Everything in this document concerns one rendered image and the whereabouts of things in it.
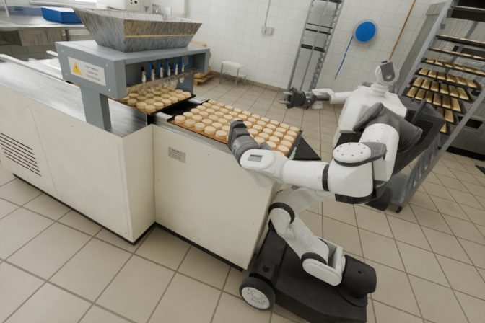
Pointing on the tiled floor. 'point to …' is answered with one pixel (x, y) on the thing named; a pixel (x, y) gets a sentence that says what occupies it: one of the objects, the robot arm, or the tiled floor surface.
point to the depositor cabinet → (79, 156)
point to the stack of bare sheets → (304, 151)
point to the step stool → (233, 71)
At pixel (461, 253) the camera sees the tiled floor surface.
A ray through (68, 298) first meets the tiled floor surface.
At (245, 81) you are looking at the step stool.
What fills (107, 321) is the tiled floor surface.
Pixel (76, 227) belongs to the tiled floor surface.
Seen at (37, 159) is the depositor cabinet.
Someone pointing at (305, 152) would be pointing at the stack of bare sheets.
